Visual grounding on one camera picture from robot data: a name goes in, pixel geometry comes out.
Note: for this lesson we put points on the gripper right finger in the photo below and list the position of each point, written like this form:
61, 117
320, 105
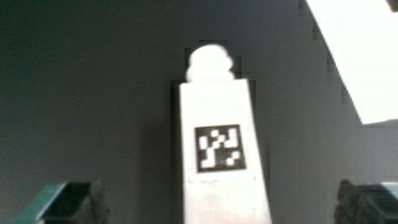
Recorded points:
367, 203

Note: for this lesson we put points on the white table leg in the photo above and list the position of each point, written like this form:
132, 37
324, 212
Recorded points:
224, 191

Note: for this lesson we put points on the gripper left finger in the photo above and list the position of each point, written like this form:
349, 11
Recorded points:
68, 204

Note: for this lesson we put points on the white marker sheet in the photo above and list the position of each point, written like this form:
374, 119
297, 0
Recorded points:
358, 24

